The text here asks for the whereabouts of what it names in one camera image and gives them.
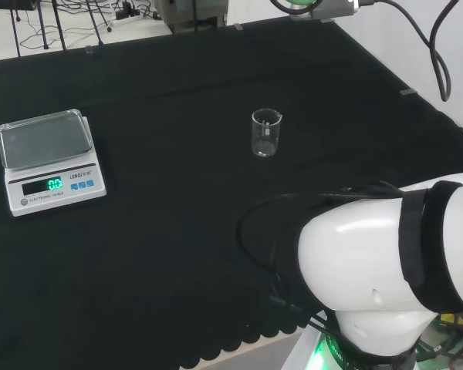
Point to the clear glass beaker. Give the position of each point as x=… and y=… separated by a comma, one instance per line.
x=265, y=133

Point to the black bench cloth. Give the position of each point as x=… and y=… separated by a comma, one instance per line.
x=158, y=250

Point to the clear cloth clip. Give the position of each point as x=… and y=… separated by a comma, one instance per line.
x=237, y=26
x=407, y=92
x=88, y=49

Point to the grey metal cabinet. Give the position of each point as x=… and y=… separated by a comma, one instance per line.
x=195, y=13

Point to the white electronic balance steel pan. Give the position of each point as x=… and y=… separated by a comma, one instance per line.
x=50, y=185

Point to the white power strip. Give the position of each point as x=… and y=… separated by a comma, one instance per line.
x=125, y=15

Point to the black tripod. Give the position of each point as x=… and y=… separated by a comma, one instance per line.
x=43, y=31
x=94, y=27

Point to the black box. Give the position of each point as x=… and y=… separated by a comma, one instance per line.
x=11, y=4

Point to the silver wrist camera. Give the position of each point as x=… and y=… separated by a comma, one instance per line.
x=328, y=11

